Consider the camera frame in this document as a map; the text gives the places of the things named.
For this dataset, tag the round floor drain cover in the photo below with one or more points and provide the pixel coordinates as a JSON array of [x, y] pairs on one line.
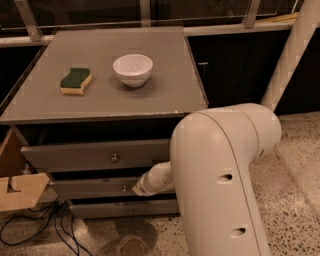
[[133, 247]]

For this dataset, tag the foam gripper body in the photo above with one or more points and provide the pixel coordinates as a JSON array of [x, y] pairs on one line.
[[144, 185]]

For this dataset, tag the metal railing frame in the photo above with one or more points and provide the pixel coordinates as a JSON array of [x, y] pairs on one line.
[[33, 22]]

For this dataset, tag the grey wooden drawer cabinet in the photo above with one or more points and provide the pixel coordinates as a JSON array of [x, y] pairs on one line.
[[109, 110]]

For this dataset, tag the green yellow sponge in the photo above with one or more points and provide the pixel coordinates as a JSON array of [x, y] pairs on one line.
[[75, 82]]

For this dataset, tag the grey drawer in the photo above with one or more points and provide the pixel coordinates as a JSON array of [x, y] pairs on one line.
[[94, 188], [125, 209], [98, 156]]

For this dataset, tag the grey bottom drawer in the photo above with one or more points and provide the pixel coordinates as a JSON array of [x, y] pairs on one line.
[[125, 209]]

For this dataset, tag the light wooden board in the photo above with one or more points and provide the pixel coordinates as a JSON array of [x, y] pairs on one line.
[[19, 187]]

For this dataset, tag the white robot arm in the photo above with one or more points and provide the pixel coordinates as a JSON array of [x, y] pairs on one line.
[[210, 154]]

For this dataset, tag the grey top drawer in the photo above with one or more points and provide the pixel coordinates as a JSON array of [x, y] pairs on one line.
[[98, 156]]

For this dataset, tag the white diagonal support pole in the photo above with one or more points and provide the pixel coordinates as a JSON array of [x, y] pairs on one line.
[[301, 33]]

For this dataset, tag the white ceramic bowl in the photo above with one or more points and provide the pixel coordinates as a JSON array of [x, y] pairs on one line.
[[133, 69]]

